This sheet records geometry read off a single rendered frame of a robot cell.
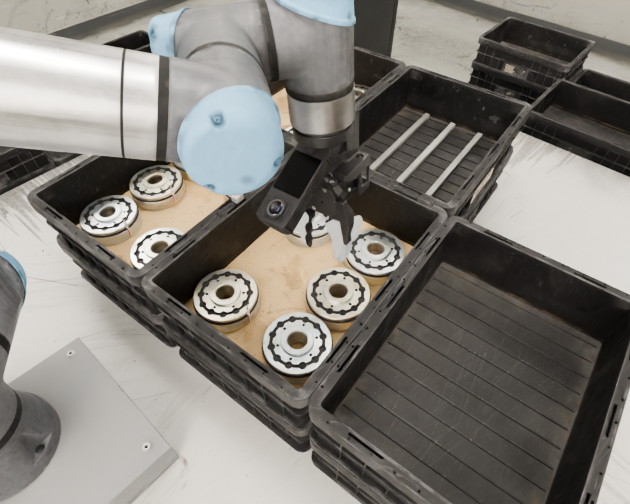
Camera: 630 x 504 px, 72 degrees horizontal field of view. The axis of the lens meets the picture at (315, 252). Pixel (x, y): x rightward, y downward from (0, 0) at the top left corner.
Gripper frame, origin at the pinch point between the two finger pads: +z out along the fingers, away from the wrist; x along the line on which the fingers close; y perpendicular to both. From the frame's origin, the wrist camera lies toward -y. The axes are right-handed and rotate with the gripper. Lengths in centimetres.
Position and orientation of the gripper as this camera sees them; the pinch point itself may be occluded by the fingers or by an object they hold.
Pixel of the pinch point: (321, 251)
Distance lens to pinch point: 63.6
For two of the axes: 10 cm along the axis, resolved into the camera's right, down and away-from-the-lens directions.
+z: 0.7, 6.8, 7.3
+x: -8.0, -4.0, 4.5
